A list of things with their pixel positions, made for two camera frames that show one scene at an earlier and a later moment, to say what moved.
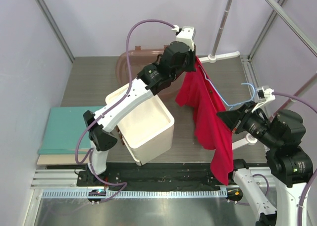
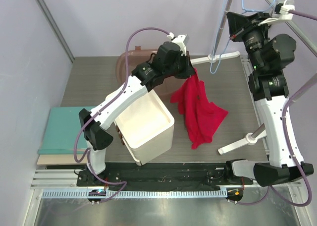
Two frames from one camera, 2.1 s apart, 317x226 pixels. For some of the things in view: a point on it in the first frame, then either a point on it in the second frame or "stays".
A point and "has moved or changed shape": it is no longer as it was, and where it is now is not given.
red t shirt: x=201 y=90 has moved or changed shape
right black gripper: x=236 y=120 to x=241 y=25
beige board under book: x=63 y=159 stays
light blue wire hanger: x=235 y=104 to x=243 y=10
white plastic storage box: x=147 y=128 stays
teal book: x=63 y=128 stays
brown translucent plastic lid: x=139 y=59 stays
